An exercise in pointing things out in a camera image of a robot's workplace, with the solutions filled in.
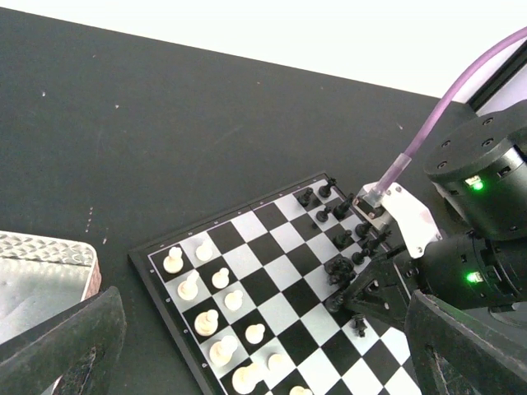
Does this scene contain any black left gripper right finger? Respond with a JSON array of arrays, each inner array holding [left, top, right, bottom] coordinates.
[[404, 290, 526, 394]]

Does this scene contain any white chess knight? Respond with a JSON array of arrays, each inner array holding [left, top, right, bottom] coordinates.
[[177, 270, 200, 301]]

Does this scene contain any black frame post right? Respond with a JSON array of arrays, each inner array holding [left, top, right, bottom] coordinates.
[[467, 41, 526, 112]]

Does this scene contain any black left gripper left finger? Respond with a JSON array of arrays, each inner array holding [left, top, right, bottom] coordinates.
[[1, 286, 126, 394]]

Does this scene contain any black white chess board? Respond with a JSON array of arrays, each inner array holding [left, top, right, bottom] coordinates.
[[128, 174, 420, 394]]

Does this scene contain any row of white chess pieces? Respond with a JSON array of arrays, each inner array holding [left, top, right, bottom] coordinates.
[[161, 234, 319, 394]]

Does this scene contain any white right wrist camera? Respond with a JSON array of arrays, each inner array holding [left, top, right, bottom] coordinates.
[[352, 182, 442, 258]]

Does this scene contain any black chess pieces pile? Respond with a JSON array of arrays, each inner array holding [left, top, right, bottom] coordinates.
[[324, 256, 357, 287]]

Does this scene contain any white chess rook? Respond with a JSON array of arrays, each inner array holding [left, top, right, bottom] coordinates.
[[163, 247, 184, 274]]

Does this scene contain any white chess pawn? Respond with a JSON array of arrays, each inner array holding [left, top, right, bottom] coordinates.
[[212, 267, 230, 290], [195, 239, 213, 263]]

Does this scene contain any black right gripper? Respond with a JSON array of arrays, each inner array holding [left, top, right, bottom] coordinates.
[[343, 234, 526, 329]]

